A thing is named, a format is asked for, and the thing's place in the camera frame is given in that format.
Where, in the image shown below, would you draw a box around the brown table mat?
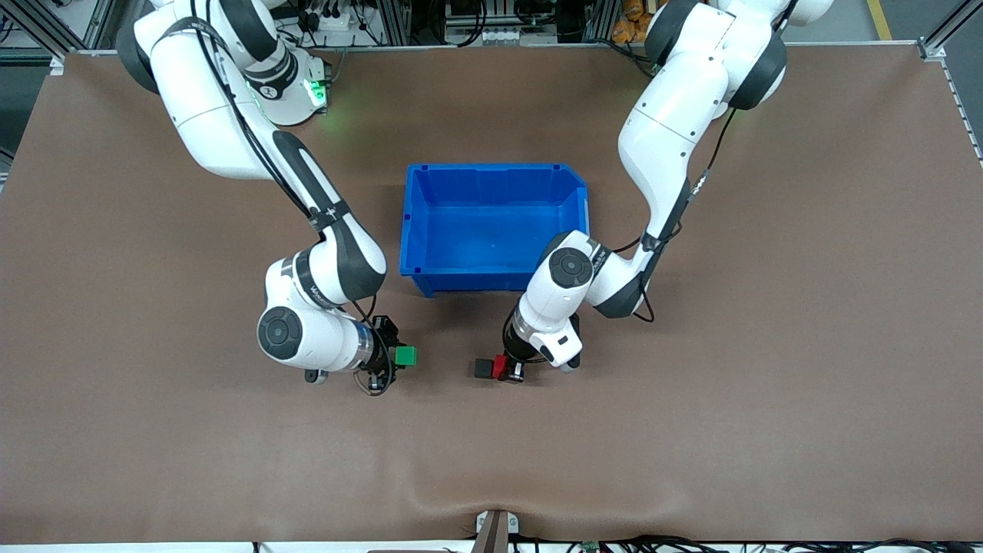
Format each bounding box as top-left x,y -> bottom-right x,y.
0,42 -> 983,548

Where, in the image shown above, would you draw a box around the blue plastic storage bin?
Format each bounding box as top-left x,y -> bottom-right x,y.
399,162 -> 594,299

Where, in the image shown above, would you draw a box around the metal table clamp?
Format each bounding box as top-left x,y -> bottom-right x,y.
475,509 -> 520,553

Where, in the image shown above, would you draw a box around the white power strip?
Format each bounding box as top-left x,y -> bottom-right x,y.
296,6 -> 362,35

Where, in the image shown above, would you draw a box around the orange snack bags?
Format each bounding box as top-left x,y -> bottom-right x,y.
612,0 -> 654,45

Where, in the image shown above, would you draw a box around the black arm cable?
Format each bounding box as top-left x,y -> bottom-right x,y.
503,108 -> 738,366
184,0 -> 400,397

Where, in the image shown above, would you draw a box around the aluminium frame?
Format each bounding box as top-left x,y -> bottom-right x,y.
0,0 -> 983,58

